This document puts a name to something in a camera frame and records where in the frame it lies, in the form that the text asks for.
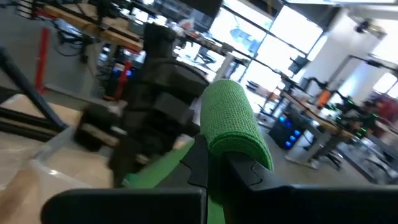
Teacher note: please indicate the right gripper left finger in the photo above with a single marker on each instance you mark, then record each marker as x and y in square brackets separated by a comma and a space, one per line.
[124, 208]

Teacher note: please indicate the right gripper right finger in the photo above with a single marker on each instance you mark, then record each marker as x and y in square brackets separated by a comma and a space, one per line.
[311, 205]

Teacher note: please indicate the light green bandage strip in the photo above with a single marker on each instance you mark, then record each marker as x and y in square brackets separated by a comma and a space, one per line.
[228, 118]

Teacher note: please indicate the clear plastic bin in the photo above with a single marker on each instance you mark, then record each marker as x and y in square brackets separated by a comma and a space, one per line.
[56, 149]

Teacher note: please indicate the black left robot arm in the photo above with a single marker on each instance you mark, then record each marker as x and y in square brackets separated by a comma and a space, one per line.
[158, 40]

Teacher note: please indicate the red table leg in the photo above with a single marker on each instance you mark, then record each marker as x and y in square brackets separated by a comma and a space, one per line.
[122, 81]
[42, 59]

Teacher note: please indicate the blue-lit black computer tower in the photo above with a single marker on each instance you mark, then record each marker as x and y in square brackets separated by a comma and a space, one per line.
[286, 130]

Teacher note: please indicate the black hanging panel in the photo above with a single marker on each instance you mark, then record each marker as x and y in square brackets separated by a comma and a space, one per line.
[202, 6]

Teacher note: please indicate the black ceiling spotlight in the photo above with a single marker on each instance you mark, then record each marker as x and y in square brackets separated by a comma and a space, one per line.
[363, 26]

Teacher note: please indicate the black aluminium table frame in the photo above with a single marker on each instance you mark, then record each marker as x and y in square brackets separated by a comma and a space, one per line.
[28, 90]

